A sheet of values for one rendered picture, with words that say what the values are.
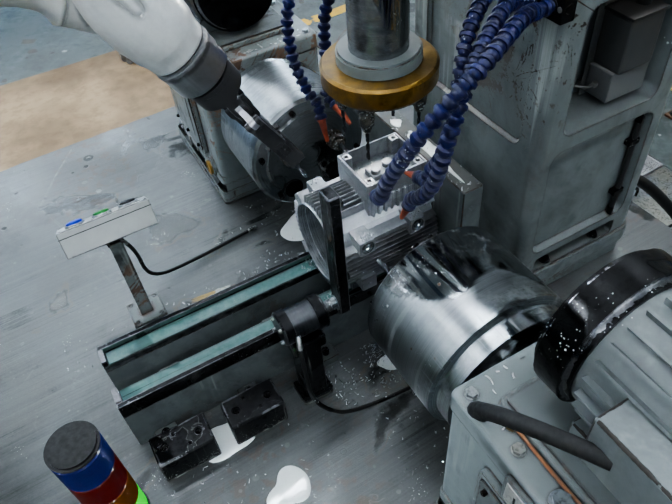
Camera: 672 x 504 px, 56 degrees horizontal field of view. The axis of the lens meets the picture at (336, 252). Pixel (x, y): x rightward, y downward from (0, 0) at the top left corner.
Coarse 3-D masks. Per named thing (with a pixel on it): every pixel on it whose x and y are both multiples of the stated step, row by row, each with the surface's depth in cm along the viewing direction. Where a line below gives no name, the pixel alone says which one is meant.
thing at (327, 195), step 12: (324, 192) 88; (336, 192) 88; (324, 204) 89; (336, 204) 88; (324, 216) 91; (336, 216) 90; (324, 228) 94; (336, 228) 91; (336, 240) 93; (336, 252) 95; (336, 264) 96; (336, 276) 98; (348, 276) 101; (336, 288) 101; (348, 288) 102; (336, 300) 104; (348, 300) 104
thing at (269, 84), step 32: (256, 64) 132; (288, 64) 130; (256, 96) 124; (288, 96) 121; (320, 96) 121; (224, 128) 133; (288, 128) 122; (320, 128) 126; (352, 128) 130; (256, 160) 123; (320, 160) 131; (288, 192) 131
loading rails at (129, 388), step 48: (240, 288) 121; (288, 288) 123; (144, 336) 115; (192, 336) 118; (240, 336) 114; (336, 336) 123; (144, 384) 108; (192, 384) 110; (240, 384) 117; (144, 432) 112
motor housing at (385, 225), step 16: (352, 192) 109; (304, 208) 118; (320, 208) 108; (352, 208) 108; (304, 224) 121; (320, 224) 122; (352, 224) 108; (368, 224) 109; (384, 224) 109; (400, 224) 109; (432, 224) 113; (304, 240) 122; (320, 240) 122; (384, 240) 110; (400, 240) 111; (416, 240) 113; (320, 256) 122; (352, 256) 108; (368, 256) 109; (384, 256) 111; (400, 256) 114; (320, 272) 122; (352, 272) 109; (368, 272) 112
